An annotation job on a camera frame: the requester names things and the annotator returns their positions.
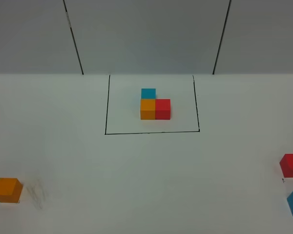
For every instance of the orange template cube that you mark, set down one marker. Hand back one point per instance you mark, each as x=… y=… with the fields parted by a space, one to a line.
x=147 y=109

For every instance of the blue template cube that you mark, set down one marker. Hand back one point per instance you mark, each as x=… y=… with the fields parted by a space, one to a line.
x=148 y=93

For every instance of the red template cube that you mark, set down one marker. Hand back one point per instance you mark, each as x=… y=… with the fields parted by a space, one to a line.
x=163 y=109

